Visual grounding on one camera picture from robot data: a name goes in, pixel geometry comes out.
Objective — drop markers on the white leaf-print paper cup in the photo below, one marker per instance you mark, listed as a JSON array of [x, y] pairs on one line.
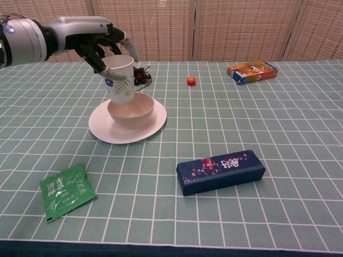
[[120, 91]]

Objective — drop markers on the dark blue floral box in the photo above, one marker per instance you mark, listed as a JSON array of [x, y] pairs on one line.
[[219, 174]]

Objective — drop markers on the green grid tablecloth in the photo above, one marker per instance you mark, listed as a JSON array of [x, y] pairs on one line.
[[187, 214]]

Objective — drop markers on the woven bamboo folding screen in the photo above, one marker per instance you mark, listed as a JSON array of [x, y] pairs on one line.
[[214, 29]]

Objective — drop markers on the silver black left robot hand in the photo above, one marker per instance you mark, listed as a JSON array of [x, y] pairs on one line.
[[75, 29]]

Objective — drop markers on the white round plate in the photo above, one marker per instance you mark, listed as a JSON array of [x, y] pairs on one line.
[[101, 128]]

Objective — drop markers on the green tea packet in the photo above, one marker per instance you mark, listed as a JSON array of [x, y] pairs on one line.
[[67, 192]]

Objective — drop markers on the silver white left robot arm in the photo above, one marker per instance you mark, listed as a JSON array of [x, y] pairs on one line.
[[24, 42]]

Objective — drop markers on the orange snack box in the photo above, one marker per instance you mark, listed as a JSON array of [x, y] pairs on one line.
[[252, 71]]

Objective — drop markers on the dark red grape bunch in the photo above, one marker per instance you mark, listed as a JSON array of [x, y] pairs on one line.
[[140, 76]]

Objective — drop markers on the orange red bottle cap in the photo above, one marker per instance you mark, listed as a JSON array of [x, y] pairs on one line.
[[191, 81]]

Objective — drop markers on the off-white bowl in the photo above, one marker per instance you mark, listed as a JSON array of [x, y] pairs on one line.
[[134, 117]]

